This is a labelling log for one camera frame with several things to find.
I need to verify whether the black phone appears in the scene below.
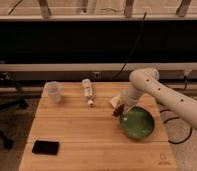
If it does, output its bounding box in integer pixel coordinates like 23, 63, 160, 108
32, 140, 59, 155

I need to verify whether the translucent plastic cup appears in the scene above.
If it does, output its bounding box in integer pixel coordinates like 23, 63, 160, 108
45, 81, 62, 103

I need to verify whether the green ceramic bowl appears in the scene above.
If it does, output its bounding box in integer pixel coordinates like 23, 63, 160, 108
119, 106, 155, 140

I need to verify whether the black cable on wall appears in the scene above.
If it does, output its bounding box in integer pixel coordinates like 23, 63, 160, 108
111, 11, 148, 81

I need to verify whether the white baseboard heater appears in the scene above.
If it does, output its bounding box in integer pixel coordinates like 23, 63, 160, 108
0, 63, 197, 82

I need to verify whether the black office chair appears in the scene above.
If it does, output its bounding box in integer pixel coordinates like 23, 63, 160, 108
0, 72, 28, 149

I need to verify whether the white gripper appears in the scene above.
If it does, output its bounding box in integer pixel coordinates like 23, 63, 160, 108
120, 86, 139, 117

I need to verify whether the white tube bottle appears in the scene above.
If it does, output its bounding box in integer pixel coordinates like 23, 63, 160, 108
82, 79, 94, 107

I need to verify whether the black cable on floor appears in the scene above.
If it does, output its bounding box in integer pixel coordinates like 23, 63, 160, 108
158, 74, 194, 145

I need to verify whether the white sponge block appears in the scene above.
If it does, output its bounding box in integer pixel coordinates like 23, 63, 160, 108
109, 95, 120, 108

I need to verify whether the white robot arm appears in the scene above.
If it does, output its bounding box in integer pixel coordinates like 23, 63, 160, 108
120, 68, 197, 130

